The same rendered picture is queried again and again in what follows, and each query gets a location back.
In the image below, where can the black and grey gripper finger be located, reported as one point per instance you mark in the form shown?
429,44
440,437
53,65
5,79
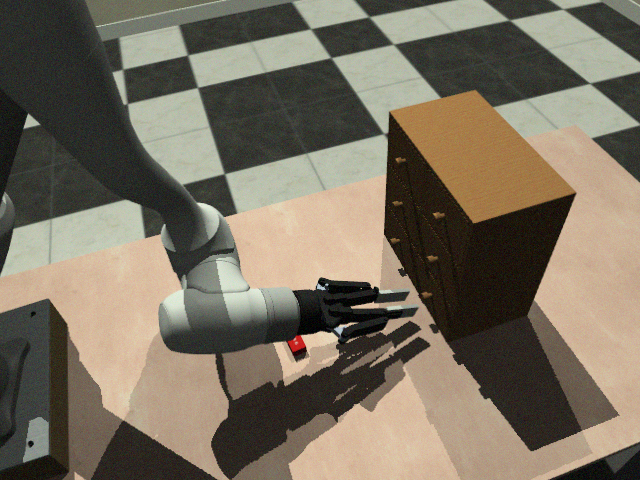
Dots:
351,294
368,320

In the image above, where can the brown wooden chest of drawers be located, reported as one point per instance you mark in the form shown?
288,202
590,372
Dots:
516,202

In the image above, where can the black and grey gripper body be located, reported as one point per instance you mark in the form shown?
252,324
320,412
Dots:
314,312

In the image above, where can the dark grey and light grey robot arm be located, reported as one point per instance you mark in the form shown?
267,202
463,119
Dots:
53,64

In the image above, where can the small red block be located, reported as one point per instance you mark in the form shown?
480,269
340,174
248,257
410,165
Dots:
297,346

